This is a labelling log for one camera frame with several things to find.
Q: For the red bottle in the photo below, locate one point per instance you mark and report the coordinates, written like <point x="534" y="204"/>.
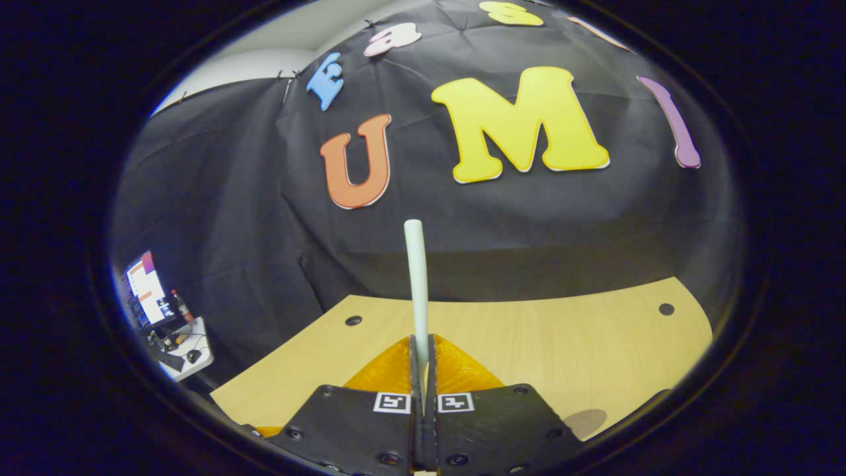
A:
<point x="182" y="305"/>

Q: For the computer monitor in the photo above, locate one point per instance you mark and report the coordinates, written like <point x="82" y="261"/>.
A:
<point x="147" y="287"/>

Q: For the black computer mouse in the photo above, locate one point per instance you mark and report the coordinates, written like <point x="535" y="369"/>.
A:
<point x="193" y="356"/>

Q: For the brown round coaster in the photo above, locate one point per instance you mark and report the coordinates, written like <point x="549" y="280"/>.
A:
<point x="585" y="423"/>

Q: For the white side table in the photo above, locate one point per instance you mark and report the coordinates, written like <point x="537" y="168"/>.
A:
<point x="198" y="337"/>

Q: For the wooden desktop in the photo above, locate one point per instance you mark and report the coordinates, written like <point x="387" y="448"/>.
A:
<point x="562" y="344"/>

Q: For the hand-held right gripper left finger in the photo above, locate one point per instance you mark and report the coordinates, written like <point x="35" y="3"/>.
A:
<point x="414" y="383"/>

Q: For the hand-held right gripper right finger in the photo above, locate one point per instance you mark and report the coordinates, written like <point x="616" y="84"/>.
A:
<point x="431" y="383"/>

